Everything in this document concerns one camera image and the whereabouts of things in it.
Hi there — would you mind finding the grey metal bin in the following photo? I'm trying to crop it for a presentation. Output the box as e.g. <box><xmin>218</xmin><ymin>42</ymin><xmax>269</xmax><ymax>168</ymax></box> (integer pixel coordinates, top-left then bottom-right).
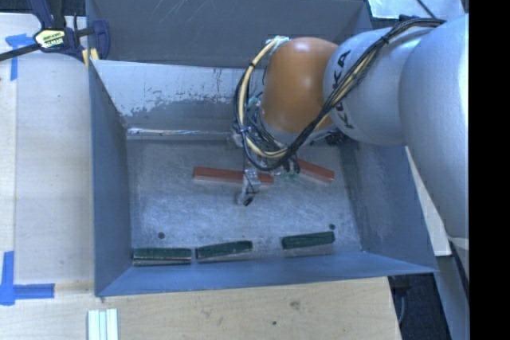
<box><xmin>84</xmin><ymin>0</ymin><xmax>440</xmax><ymax>298</ymax></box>

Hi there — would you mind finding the red-brown flat block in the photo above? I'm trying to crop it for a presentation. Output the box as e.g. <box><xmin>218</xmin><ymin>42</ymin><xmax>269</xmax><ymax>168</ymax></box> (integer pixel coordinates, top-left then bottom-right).
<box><xmin>192</xmin><ymin>166</ymin><xmax>276</xmax><ymax>186</ymax></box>
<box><xmin>296</xmin><ymin>158</ymin><xmax>336</xmax><ymax>186</ymax></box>

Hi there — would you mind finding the dark green flat block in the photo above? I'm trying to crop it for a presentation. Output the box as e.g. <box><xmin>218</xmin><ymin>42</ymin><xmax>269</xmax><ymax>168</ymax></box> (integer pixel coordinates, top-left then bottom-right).
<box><xmin>194</xmin><ymin>240</ymin><xmax>254</xmax><ymax>264</ymax></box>
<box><xmin>280</xmin><ymin>231</ymin><xmax>337</xmax><ymax>257</ymax></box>
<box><xmin>131</xmin><ymin>247</ymin><xmax>194</xmax><ymax>268</ymax></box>

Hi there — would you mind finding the pale wood flat board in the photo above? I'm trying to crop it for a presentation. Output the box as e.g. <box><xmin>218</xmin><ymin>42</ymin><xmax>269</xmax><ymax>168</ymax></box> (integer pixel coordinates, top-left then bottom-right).
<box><xmin>14</xmin><ymin>51</ymin><xmax>96</xmax><ymax>286</ymax></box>

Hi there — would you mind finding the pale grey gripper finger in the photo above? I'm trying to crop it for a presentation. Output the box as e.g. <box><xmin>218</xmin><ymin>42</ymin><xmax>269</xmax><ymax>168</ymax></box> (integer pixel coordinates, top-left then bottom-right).
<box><xmin>244</xmin><ymin>170</ymin><xmax>261</xmax><ymax>208</ymax></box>
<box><xmin>237</xmin><ymin>170</ymin><xmax>252</xmax><ymax>207</ymax></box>

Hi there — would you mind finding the black cylinder on white bracket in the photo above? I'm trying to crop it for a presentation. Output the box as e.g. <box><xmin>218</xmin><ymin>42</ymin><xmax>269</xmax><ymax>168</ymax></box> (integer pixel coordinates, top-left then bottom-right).
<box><xmin>323</xmin><ymin>130</ymin><xmax>348</xmax><ymax>147</ymax></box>

